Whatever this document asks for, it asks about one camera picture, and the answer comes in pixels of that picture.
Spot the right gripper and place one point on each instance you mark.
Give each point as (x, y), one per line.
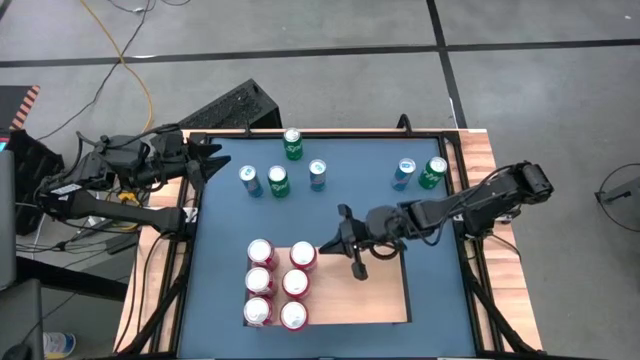
(377, 227)

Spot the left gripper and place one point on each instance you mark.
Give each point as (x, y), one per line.
(172, 157)

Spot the blue silver Red Bull can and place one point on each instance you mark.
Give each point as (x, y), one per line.
(401, 177)
(318, 177)
(251, 184)

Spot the red Coca-Cola can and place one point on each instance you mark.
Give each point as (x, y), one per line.
(260, 251)
(257, 281)
(257, 311)

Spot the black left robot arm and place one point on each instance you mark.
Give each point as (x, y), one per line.
(125, 212)

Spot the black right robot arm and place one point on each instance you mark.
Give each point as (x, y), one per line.
(490, 192)

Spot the wooden board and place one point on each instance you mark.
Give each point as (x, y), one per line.
(380, 300)

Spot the blue table mat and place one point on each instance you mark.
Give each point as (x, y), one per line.
(300, 220)

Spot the black perforated computer case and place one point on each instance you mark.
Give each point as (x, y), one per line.
(240, 102)

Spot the green Sprite can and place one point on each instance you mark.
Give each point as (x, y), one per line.
(431, 175)
(293, 146)
(279, 184)

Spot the yellow plug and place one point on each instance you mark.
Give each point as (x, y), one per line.
(127, 196)

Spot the black plastic crate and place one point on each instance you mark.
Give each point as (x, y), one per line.
(35, 165)

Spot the orange black striped board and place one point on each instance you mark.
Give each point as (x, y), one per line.
(25, 107)

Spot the grey cabinet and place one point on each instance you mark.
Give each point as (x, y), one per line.
(7, 220)

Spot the white blue yellow packet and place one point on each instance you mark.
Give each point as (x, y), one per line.
(57, 345)

